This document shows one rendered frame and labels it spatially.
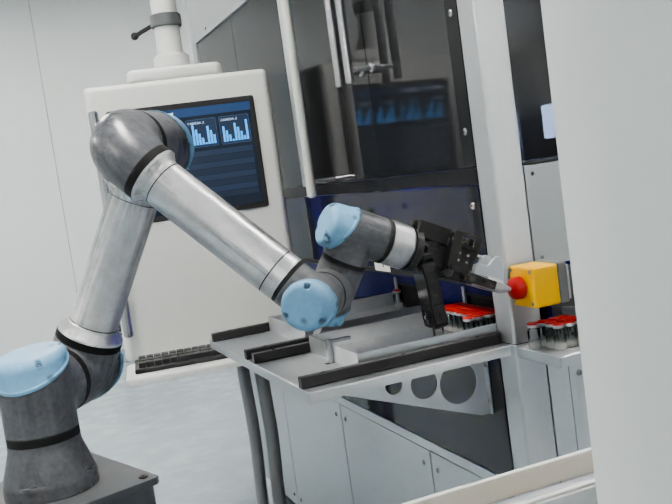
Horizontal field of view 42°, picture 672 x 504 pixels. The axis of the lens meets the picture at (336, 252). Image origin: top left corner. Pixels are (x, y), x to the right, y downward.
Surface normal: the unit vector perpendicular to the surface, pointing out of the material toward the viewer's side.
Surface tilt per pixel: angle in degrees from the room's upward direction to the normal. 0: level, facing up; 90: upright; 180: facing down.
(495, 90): 90
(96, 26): 90
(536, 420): 90
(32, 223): 90
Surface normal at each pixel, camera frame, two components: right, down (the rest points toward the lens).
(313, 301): -0.22, 0.13
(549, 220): 0.37, 0.04
